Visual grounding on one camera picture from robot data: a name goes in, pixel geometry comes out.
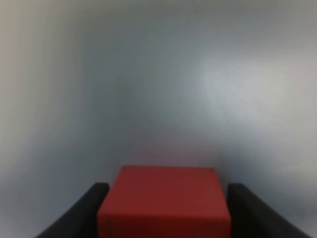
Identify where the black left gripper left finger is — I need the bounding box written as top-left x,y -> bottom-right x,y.
37,182 -> 109,238

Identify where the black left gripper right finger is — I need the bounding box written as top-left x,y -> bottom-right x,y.
227,183 -> 308,238

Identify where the red wooden cube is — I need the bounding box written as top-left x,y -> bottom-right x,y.
97,166 -> 231,238

